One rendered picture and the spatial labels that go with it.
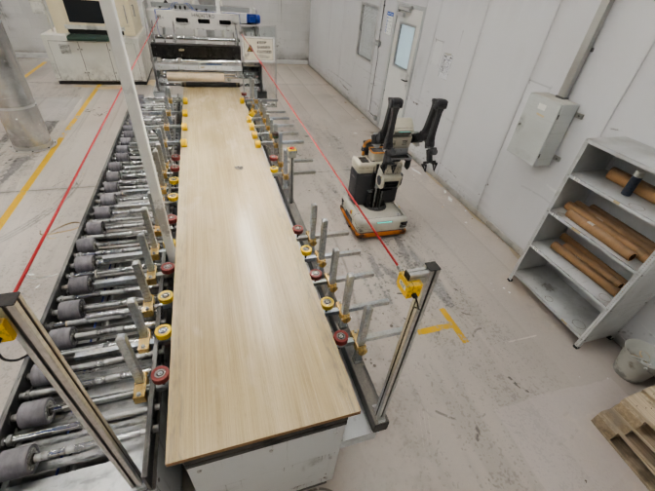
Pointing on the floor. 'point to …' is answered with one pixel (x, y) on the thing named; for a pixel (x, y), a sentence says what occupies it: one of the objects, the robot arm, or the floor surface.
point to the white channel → (138, 118)
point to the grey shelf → (601, 327)
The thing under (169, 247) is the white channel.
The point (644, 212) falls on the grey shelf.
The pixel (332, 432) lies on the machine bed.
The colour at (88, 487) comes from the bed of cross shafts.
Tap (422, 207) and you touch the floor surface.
